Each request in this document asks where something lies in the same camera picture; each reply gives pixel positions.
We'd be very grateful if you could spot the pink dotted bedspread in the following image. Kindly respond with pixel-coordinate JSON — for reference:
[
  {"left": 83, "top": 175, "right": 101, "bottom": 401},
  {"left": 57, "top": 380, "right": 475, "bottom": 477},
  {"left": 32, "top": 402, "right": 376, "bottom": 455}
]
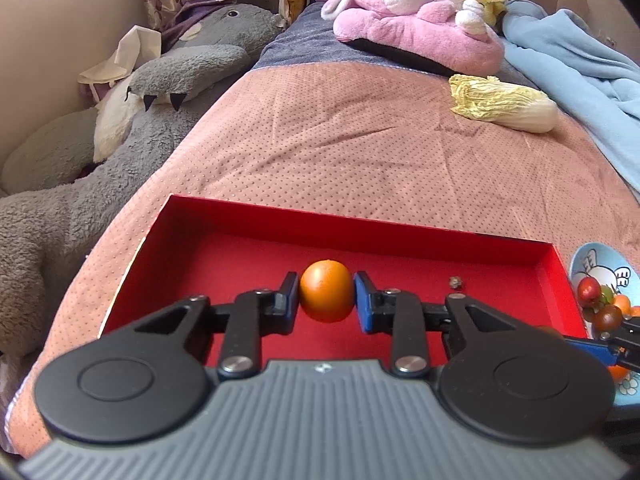
[{"left": 5, "top": 2, "right": 640, "bottom": 461}]

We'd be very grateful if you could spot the blue cartoon tiger plate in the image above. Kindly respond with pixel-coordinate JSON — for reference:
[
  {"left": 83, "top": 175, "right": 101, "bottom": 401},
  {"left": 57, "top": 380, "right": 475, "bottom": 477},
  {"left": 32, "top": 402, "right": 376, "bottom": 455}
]
[{"left": 569, "top": 242, "right": 640, "bottom": 408}]

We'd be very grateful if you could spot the red cardboard tray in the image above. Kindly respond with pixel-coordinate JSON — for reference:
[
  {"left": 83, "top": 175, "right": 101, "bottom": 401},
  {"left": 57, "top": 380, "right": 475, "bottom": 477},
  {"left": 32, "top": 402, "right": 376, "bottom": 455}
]
[{"left": 99, "top": 194, "right": 588, "bottom": 371}]

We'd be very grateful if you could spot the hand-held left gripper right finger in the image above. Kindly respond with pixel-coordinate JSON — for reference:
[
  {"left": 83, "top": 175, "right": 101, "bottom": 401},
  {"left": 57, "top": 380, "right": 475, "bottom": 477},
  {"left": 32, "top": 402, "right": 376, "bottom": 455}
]
[{"left": 353, "top": 270, "right": 501, "bottom": 378}]

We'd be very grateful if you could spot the dark red tomato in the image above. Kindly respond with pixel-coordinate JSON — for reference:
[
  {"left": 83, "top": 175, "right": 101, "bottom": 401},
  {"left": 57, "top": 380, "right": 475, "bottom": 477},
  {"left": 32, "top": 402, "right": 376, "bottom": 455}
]
[{"left": 577, "top": 276, "right": 601, "bottom": 303}]

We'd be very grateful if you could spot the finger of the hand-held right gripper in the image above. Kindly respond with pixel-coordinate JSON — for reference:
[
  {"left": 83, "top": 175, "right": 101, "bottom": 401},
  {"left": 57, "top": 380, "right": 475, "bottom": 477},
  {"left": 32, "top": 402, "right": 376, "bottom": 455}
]
[{"left": 566, "top": 319, "right": 640, "bottom": 375}]

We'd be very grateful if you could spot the pink plush rabbit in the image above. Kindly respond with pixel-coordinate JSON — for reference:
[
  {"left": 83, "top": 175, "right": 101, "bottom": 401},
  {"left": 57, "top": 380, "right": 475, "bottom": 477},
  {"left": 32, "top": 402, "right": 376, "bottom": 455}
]
[{"left": 321, "top": 0, "right": 505, "bottom": 77}]

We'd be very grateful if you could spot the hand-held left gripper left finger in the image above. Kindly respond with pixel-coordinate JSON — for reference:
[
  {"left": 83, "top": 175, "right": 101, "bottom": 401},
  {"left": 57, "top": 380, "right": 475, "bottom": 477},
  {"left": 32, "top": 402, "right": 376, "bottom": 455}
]
[{"left": 132, "top": 271, "right": 301, "bottom": 378}]

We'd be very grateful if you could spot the dark brown tomato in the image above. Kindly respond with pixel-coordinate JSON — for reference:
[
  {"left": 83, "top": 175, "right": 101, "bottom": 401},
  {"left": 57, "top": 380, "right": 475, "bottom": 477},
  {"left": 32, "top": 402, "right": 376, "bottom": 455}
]
[{"left": 594, "top": 305, "right": 623, "bottom": 332}]

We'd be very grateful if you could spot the white tote bag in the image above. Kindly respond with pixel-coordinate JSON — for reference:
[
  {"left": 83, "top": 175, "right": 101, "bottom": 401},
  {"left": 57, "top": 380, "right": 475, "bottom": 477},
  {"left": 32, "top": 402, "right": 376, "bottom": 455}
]
[{"left": 77, "top": 26, "right": 163, "bottom": 86}]

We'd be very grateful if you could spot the napa cabbage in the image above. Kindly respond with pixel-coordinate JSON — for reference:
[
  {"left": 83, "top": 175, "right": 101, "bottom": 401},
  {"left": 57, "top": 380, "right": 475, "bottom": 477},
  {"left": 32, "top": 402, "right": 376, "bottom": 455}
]
[{"left": 449, "top": 74, "right": 561, "bottom": 134}]

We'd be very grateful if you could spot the cream cushion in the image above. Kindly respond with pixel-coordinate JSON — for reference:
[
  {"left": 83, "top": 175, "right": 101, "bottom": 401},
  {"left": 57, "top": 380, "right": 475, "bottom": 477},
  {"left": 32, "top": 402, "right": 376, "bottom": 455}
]
[{"left": 0, "top": 107, "right": 101, "bottom": 196}]

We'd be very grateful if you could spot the light blue blanket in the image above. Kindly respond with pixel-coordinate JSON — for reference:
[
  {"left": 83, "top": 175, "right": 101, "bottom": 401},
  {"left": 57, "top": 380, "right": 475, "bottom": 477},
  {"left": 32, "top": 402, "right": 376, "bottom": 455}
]
[{"left": 502, "top": 0, "right": 640, "bottom": 196}]

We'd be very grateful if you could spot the smooth orange tomato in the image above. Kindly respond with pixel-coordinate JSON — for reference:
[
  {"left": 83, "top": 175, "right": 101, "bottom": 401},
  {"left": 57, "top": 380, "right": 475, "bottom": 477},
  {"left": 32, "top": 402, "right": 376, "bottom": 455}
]
[{"left": 299, "top": 259, "right": 354, "bottom": 323}]

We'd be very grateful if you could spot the grey plush toy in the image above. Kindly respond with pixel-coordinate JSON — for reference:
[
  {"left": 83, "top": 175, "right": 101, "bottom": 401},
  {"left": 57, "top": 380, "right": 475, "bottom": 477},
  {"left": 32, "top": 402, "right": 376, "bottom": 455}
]
[{"left": 0, "top": 2, "right": 288, "bottom": 361}]

